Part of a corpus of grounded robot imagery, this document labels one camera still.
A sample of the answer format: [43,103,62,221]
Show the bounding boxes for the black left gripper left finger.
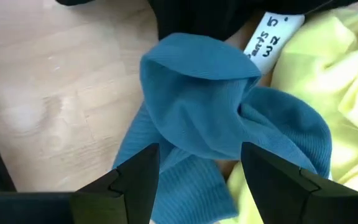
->
[70,142,162,224]

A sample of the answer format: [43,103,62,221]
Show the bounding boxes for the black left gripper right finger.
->
[240,141,358,224]

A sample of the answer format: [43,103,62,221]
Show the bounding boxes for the teal ribbed cloth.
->
[112,32,334,224]

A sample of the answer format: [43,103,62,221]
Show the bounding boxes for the yellow cloth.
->
[219,7,358,224]

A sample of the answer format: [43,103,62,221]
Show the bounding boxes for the white paper label tag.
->
[242,11,306,76]

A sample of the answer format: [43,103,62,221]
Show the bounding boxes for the black cloth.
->
[55,0,358,42]

